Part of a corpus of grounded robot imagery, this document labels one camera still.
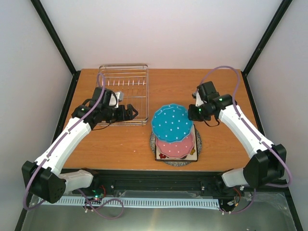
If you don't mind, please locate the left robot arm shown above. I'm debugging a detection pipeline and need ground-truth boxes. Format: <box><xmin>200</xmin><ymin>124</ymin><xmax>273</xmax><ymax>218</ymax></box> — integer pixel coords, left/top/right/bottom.
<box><xmin>22</xmin><ymin>104</ymin><xmax>139</xmax><ymax>204</ymax></box>

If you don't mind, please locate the light blue cable duct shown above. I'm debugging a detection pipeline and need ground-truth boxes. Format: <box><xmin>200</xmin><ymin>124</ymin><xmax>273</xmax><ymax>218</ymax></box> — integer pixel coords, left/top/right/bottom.
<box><xmin>57</xmin><ymin>195</ymin><xmax>220</xmax><ymax>209</ymax></box>

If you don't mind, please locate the black aluminium frame rail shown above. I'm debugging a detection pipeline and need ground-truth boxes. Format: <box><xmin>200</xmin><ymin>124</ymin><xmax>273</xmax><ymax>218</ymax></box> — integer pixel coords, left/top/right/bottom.
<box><xmin>33</xmin><ymin>168</ymin><xmax>288</xmax><ymax>196</ymax></box>

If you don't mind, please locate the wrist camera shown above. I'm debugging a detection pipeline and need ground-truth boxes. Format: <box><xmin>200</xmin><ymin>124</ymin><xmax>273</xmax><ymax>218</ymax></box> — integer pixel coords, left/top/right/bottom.
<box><xmin>108</xmin><ymin>91</ymin><xmax>124</xmax><ymax>108</ymax></box>
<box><xmin>192</xmin><ymin>81</ymin><xmax>219</xmax><ymax>107</ymax></box>

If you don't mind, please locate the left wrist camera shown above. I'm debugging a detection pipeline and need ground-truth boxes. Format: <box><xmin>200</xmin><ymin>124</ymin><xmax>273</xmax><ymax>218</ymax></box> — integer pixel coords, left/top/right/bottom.
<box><xmin>108</xmin><ymin>91</ymin><xmax>124</xmax><ymax>108</ymax></box>

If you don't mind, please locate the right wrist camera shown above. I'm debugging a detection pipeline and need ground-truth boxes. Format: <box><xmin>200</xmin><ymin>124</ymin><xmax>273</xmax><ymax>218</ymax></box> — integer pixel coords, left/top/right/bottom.
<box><xmin>192</xmin><ymin>81</ymin><xmax>219</xmax><ymax>107</ymax></box>

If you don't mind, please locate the chrome wire dish rack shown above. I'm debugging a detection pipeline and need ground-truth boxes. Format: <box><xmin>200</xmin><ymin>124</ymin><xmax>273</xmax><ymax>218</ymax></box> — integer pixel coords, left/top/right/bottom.
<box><xmin>98</xmin><ymin>63</ymin><xmax>149</xmax><ymax>126</ymax></box>

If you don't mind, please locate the pink polka dot plate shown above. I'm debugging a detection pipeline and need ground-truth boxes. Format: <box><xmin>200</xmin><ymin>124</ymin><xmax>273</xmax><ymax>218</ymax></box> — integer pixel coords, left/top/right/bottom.
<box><xmin>155</xmin><ymin>132</ymin><xmax>195</xmax><ymax>158</ymax></box>

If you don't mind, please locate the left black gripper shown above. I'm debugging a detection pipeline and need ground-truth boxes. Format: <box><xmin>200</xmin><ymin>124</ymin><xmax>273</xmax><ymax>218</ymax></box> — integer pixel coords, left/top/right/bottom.
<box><xmin>102</xmin><ymin>104</ymin><xmax>139</xmax><ymax>124</ymax></box>

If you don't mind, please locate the blue polka dot plate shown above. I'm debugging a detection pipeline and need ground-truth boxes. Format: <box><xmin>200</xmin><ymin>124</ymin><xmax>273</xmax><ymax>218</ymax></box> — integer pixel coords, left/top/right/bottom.
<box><xmin>151</xmin><ymin>103</ymin><xmax>193</xmax><ymax>143</ymax></box>

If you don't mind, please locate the grey speckled round plate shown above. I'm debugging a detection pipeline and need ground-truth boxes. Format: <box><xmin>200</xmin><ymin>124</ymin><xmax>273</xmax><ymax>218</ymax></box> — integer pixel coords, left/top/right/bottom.
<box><xmin>149</xmin><ymin>125</ymin><xmax>202</xmax><ymax>167</ymax></box>

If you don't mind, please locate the white square floral plate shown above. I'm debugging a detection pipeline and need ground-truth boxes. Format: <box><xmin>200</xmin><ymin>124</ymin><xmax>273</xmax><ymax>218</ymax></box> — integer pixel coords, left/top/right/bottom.
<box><xmin>154</xmin><ymin>125</ymin><xmax>199</xmax><ymax>162</ymax></box>

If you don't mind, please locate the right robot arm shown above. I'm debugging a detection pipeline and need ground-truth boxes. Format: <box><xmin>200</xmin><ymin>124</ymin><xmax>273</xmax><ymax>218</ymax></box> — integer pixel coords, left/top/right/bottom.
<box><xmin>188</xmin><ymin>92</ymin><xmax>289</xmax><ymax>189</ymax></box>

